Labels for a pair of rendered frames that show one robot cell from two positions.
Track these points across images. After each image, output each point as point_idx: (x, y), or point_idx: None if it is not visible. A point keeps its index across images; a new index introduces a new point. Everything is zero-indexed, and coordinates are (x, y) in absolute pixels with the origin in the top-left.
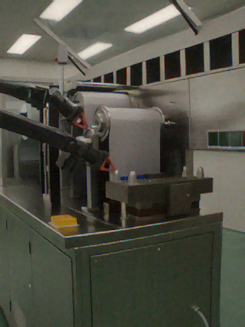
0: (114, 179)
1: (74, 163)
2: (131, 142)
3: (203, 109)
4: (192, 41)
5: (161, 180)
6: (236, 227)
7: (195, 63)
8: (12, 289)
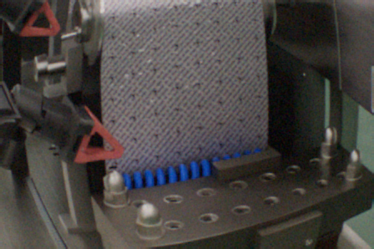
0: (110, 199)
1: (17, 149)
2: (172, 66)
3: (361, 10)
4: None
5: (249, 204)
6: None
7: None
8: None
